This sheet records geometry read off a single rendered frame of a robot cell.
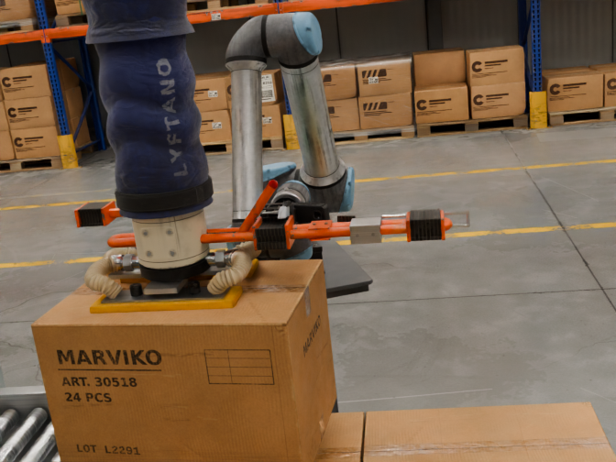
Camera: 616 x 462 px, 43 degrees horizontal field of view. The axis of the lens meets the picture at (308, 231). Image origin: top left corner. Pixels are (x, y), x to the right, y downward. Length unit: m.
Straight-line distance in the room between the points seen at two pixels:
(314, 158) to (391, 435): 0.88
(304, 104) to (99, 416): 1.04
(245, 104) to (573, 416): 1.20
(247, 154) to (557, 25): 8.36
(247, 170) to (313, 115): 0.30
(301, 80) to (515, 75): 6.82
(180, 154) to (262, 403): 0.58
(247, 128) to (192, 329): 0.68
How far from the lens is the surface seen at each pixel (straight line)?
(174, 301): 1.81
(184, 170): 1.77
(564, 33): 10.33
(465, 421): 2.16
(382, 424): 2.16
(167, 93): 1.74
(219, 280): 1.78
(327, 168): 2.49
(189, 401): 1.81
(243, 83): 2.21
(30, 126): 9.99
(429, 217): 1.77
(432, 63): 9.36
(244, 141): 2.18
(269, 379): 1.72
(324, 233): 1.79
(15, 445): 2.42
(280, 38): 2.19
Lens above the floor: 1.65
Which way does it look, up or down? 17 degrees down
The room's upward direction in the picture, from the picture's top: 7 degrees counter-clockwise
